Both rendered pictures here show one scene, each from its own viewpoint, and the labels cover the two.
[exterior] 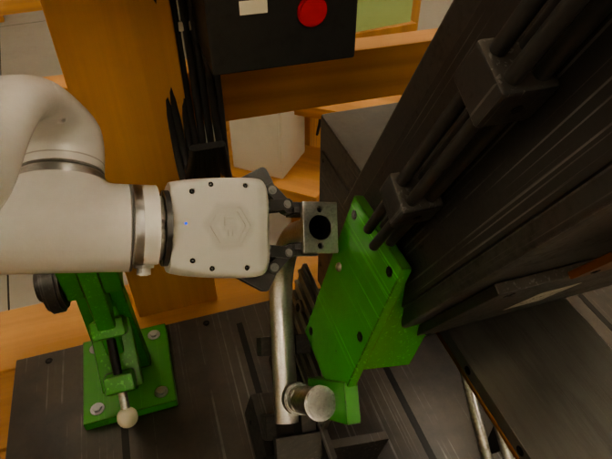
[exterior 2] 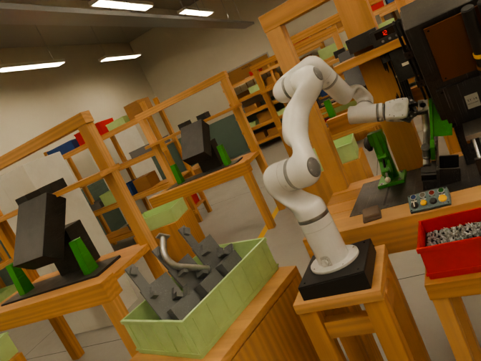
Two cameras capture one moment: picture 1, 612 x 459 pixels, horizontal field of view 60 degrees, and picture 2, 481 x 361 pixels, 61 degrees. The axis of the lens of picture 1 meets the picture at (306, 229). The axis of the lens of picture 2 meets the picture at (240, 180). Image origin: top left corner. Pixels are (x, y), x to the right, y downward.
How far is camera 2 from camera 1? 1.57 m
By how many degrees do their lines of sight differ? 53
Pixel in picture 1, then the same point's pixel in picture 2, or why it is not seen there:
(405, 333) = (444, 122)
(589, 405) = not seen: outside the picture
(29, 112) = (356, 87)
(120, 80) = (383, 93)
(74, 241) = (365, 112)
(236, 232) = (399, 108)
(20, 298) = not seen: hidden behind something
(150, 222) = (379, 107)
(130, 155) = not seen: hidden behind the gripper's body
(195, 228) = (390, 108)
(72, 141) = (366, 97)
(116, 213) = (373, 106)
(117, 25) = (380, 80)
